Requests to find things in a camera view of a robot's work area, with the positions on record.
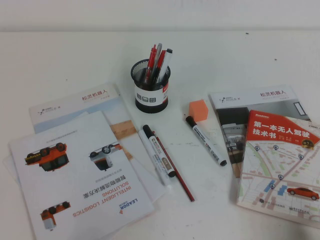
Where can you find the white marker with black caps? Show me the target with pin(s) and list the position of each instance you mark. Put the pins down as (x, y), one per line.
(205, 140)

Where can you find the red pencil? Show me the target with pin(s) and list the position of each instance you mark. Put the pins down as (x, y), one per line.
(180, 177)

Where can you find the AgileX brochure with room photo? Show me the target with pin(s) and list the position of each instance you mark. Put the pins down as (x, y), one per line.
(237, 100)

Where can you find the black mesh pen holder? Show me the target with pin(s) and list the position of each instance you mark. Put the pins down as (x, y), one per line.
(150, 96)

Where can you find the plain white marker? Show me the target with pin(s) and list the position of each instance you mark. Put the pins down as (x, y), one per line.
(152, 156)

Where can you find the white paper sheet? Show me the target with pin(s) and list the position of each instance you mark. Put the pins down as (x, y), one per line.
(10, 170)

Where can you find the Leador logistics brochure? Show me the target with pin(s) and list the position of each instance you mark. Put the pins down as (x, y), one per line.
(75, 175)

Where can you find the orange foam cube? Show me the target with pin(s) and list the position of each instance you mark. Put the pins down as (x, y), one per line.
(198, 111)

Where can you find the white marker with brown label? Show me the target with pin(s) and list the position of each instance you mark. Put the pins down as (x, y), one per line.
(158, 150)

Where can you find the AgileX brochure with blue band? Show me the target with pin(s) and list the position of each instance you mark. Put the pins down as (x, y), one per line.
(100, 100)

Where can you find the grey pen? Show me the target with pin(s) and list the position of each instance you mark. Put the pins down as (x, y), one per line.
(158, 53)

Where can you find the white marker with black cap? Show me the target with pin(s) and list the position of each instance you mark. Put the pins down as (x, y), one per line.
(168, 58)

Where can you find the red pen with clip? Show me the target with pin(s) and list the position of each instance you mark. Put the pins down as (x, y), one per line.
(162, 60)
(150, 57)

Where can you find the red book with map cover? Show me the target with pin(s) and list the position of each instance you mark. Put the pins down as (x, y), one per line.
(275, 162)

